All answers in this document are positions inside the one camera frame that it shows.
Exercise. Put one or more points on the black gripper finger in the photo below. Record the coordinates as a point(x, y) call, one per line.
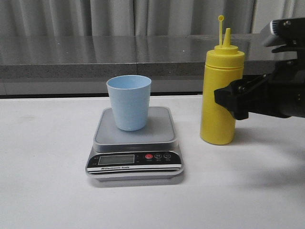
point(244, 96)

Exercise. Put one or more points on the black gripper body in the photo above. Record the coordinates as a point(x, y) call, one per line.
point(287, 81)

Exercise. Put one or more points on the yellow squeeze bottle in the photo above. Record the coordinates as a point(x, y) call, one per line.
point(223, 65)

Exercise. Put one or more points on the grey digital kitchen scale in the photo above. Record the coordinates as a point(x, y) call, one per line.
point(149, 156)

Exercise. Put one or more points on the light blue cup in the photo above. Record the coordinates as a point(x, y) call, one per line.
point(130, 97)

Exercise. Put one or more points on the grey stone counter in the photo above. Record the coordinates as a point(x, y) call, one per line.
point(70, 66)

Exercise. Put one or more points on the grey curtain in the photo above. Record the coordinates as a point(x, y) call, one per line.
point(122, 17)

